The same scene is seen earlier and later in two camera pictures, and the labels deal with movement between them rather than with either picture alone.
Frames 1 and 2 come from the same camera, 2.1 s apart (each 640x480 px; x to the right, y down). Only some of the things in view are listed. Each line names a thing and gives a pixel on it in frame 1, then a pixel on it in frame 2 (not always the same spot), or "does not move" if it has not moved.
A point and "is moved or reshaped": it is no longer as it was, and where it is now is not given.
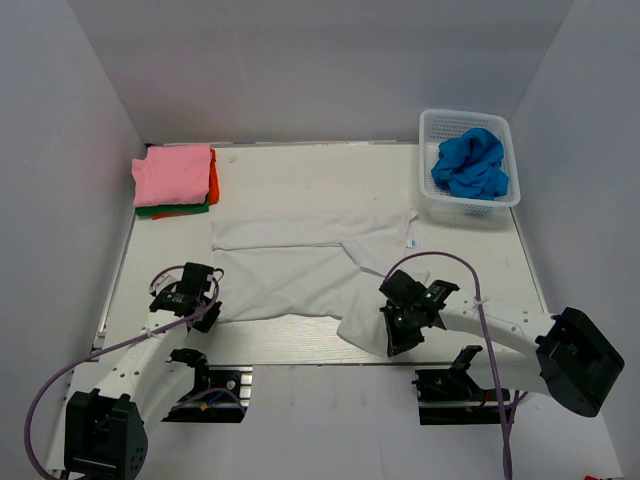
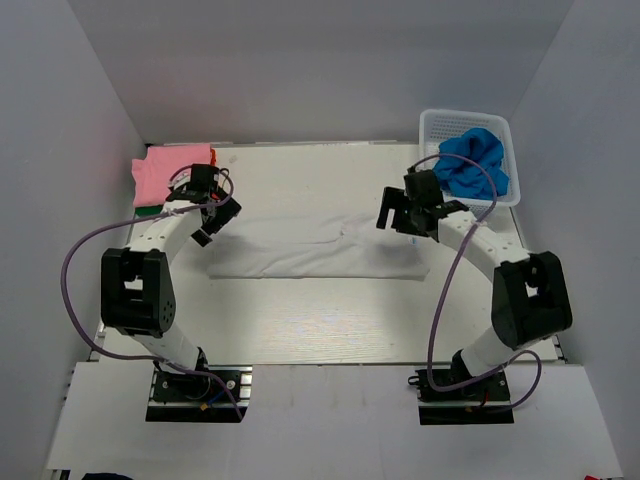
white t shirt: (319, 263) is moved or reshaped
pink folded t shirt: (172, 175) does not move
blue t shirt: (470, 165) does not move
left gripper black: (210, 318) to (227, 211)
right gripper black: (398, 341) to (392, 199)
